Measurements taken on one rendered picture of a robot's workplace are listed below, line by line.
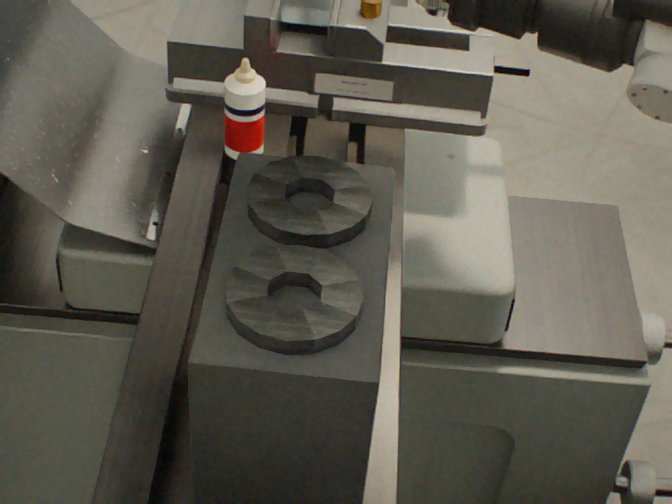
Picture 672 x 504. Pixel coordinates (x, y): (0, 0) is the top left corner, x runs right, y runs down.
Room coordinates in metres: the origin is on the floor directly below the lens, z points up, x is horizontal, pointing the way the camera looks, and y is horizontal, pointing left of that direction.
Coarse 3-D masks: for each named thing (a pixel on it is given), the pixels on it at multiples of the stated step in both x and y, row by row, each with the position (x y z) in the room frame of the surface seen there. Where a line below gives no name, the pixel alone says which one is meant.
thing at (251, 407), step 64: (256, 192) 0.63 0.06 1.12; (320, 192) 0.65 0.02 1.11; (384, 192) 0.65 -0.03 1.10; (256, 256) 0.56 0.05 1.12; (320, 256) 0.56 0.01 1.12; (384, 256) 0.58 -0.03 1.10; (256, 320) 0.50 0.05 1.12; (320, 320) 0.50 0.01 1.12; (384, 320) 0.53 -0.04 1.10; (192, 384) 0.47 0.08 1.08; (256, 384) 0.47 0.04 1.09; (320, 384) 0.47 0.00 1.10; (192, 448) 0.47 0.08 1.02; (256, 448) 0.47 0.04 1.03; (320, 448) 0.47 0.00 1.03
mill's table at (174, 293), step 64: (192, 128) 0.96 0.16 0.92; (320, 128) 0.98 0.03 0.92; (384, 128) 0.99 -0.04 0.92; (192, 192) 0.86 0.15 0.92; (192, 256) 0.77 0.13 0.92; (192, 320) 0.71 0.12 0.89; (128, 384) 0.61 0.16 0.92; (384, 384) 0.63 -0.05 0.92; (128, 448) 0.54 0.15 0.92; (384, 448) 0.57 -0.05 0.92
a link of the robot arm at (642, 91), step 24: (600, 0) 0.86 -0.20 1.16; (624, 0) 0.84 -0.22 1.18; (648, 0) 0.84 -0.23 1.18; (600, 24) 0.85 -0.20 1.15; (624, 24) 0.85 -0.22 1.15; (648, 24) 0.85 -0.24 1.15; (600, 48) 0.85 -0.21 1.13; (624, 48) 0.85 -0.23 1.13; (648, 48) 0.83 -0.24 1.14; (648, 72) 0.81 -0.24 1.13; (648, 96) 0.81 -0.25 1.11
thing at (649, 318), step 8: (640, 312) 1.03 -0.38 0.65; (648, 312) 1.03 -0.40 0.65; (656, 312) 1.03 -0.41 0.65; (640, 320) 1.01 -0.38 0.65; (648, 320) 1.01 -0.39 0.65; (656, 320) 1.01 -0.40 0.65; (648, 328) 1.00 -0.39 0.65; (656, 328) 1.00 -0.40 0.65; (648, 336) 0.99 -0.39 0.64; (656, 336) 0.99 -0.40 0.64; (664, 336) 1.00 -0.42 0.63; (648, 344) 0.99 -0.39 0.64; (656, 344) 0.99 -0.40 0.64; (664, 344) 1.00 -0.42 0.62; (648, 352) 0.98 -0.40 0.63; (656, 352) 0.98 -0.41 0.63; (648, 360) 0.98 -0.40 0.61; (656, 360) 0.98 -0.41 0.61
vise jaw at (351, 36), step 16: (336, 0) 1.06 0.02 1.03; (352, 0) 1.07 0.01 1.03; (384, 0) 1.09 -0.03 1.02; (336, 16) 1.03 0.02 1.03; (352, 16) 1.03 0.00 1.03; (384, 16) 1.06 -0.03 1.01; (336, 32) 1.01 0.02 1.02; (352, 32) 1.01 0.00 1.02; (368, 32) 1.01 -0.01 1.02; (384, 32) 1.03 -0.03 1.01; (336, 48) 1.01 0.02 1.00; (352, 48) 1.01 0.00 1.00; (368, 48) 1.01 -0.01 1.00
